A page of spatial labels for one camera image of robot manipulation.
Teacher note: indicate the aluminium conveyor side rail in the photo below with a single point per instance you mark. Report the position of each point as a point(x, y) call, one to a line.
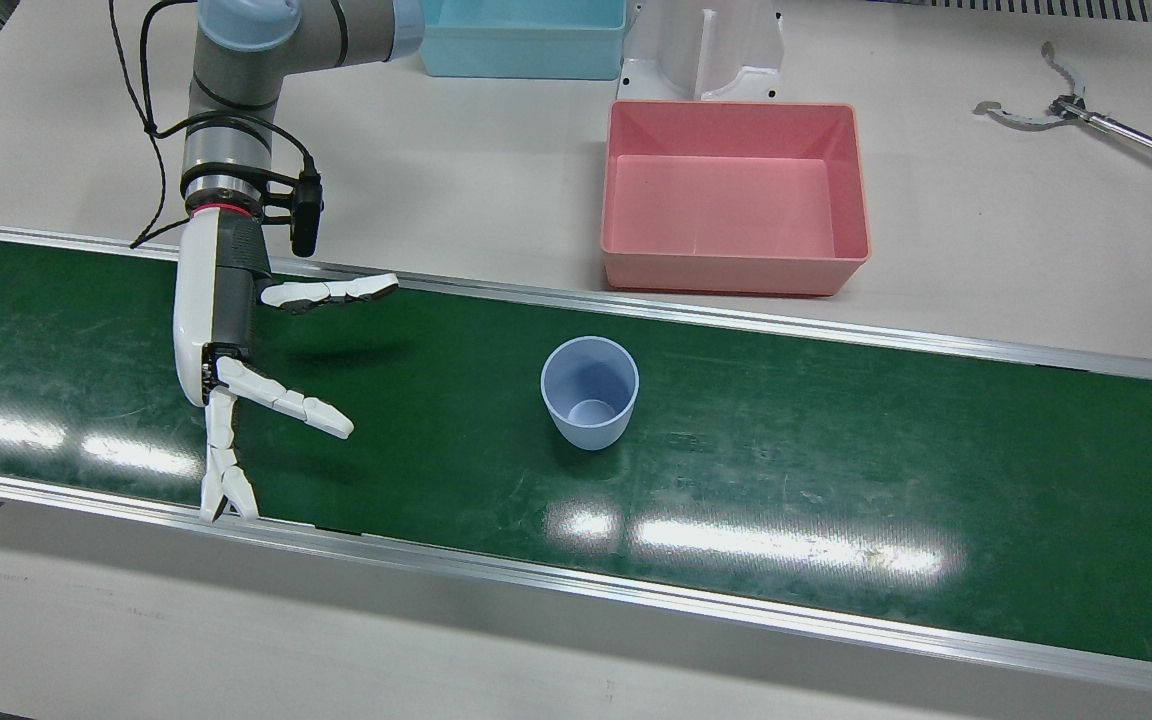
point(736, 320)
point(536, 580)

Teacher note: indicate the metal claw grabber tool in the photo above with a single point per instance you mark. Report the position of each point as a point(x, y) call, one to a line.
point(1136, 133)

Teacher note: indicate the blue plastic box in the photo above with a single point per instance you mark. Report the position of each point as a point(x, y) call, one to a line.
point(516, 50)

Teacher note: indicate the blue plastic cup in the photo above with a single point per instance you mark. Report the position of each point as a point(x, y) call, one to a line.
point(591, 420)

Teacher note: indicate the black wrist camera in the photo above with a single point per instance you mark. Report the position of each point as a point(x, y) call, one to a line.
point(306, 215)

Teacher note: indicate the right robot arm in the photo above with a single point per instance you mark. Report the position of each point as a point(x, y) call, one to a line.
point(236, 50)

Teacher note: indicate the white mounting bracket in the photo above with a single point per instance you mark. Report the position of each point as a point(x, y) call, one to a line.
point(666, 50)

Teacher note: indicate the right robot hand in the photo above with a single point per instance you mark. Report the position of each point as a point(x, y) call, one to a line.
point(196, 300)

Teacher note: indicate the green conveyor belt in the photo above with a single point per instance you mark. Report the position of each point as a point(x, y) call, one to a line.
point(836, 450)

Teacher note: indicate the red plastic box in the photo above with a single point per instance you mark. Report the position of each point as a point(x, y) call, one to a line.
point(736, 200)

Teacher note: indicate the ribbed grey metal panel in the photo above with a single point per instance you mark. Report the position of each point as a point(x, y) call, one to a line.
point(1086, 8)

